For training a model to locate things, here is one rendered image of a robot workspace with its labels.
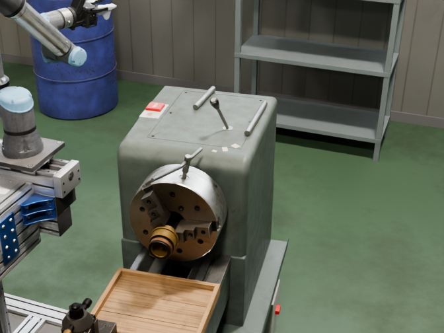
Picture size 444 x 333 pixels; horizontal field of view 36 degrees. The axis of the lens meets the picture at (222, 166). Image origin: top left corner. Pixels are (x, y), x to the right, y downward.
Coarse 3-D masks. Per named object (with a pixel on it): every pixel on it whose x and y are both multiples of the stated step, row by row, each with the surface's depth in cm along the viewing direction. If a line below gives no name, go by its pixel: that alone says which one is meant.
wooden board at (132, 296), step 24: (120, 288) 227; (144, 288) 227; (168, 288) 227; (192, 288) 227; (216, 288) 224; (96, 312) 214; (120, 312) 217; (144, 312) 217; (168, 312) 217; (192, 312) 217
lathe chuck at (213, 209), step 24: (144, 192) 223; (168, 192) 221; (192, 192) 219; (216, 192) 226; (144, 216) 228; (192, 216) 223; (216, 216) 221; (144, 240) 233; (192, 240) 228; (216, 240) 226
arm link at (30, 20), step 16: (0, 0) 224; (16, 0) 227; (16, 16) 230; (32, 16) 234; (32, 32) 239; (48, 32) 242; (48, 48) 248; (64, 48) 249; (80, 48) 253; (80, 64) 255
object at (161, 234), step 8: (152, 232) 218; (160, 232) 215; (168, 232) 216; (152, 240) 214; (160, 240) 213; (168, 240) 214; (176, 240) 218; (152, 248) 215; (160, 248) 220; (168, 248) 213; (160, 256) 216; (168, 256) 215
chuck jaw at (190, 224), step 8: (184, 224) 222; (192, 224) 221; (200, 224) 221; (208, 224) 221; (216, 224) 223; (176, 232) 218; (184, 232) 219; (192, 232) 219; (200, 232) 221; (208, 232) 220; (184, 240) 219
